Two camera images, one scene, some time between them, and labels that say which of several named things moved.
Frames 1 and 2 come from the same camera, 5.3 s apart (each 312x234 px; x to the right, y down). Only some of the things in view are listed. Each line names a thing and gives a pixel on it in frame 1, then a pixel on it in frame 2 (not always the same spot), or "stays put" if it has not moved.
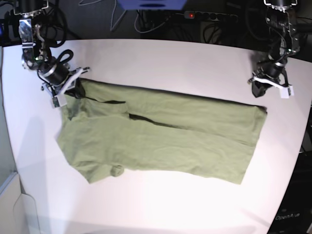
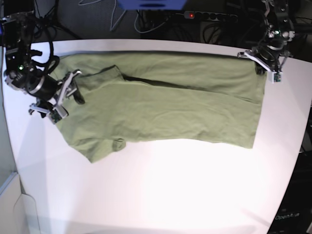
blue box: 151,5 stays put
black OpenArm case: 295,214 stays put
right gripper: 270,74 to 267,57
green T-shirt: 109,126 to 209,97
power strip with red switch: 212,16 stays put
